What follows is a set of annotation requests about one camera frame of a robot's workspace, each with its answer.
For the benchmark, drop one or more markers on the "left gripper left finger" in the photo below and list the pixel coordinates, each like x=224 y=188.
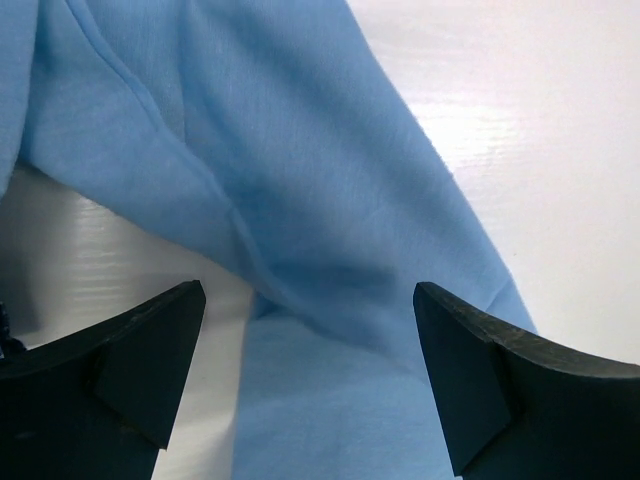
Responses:
x=101 y=403

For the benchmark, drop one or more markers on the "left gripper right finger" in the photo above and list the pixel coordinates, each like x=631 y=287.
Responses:
x=514 y=405

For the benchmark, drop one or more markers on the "light blue long sleeve shirt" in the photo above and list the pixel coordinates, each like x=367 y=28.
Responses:
x=265 y=136

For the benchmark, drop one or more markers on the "folded blue plaid shirt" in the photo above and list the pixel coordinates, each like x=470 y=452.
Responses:
x=9 y=345

